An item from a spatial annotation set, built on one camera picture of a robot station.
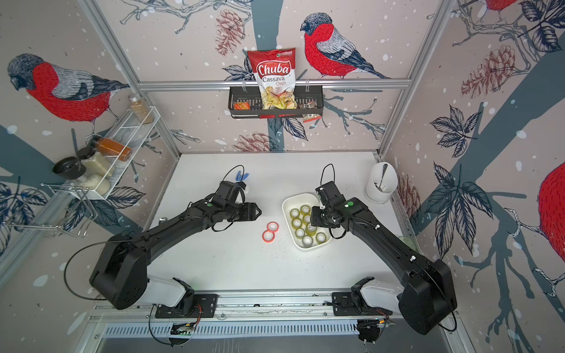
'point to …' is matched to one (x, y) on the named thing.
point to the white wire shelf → (101, 180)
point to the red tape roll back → (273, 226)
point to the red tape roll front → (268, 236)
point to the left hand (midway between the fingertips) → (259, 208)
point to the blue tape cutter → (238, 177)
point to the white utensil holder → (382, 179)
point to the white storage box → (296, 201)
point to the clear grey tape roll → (307, 245)
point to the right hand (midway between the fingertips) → (314, 217)
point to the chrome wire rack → (70, 209)
